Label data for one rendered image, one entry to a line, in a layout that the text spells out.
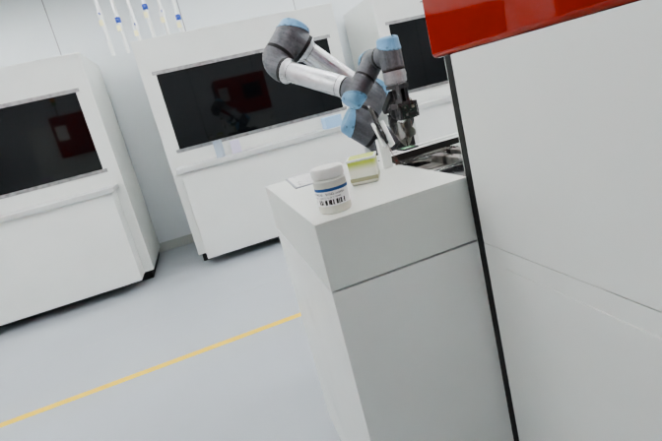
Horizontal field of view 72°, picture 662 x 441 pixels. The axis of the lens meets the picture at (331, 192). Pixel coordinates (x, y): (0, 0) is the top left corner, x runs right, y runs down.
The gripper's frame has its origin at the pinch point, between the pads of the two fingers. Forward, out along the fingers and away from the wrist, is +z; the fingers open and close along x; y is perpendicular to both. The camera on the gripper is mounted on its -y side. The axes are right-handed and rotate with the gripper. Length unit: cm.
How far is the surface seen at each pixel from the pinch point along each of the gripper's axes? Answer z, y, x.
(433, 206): 6, 58, -24
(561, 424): 51, 77, -16
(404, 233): 9, 58, -32
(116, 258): 66, -256, -154
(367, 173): -1.0, 37.2, -29.3
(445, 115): 25, -256, 168
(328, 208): 0, 54, -46
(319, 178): -6, 54, -46
